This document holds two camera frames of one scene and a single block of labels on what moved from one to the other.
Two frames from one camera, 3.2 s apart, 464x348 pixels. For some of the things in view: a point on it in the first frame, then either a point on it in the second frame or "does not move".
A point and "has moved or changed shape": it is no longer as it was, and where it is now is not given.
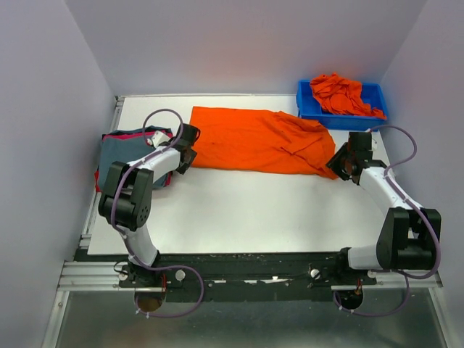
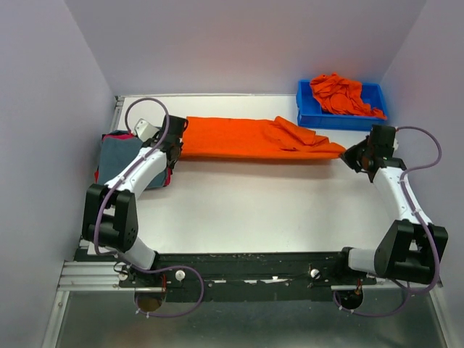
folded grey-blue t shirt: (125, 150) does not move
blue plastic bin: (312, 114) does not move
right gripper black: (334, 162) → (349, 156)
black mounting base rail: (237, 277) does not move
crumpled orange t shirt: (341, 96) does not move
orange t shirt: (233, 137) has moved or changed shape
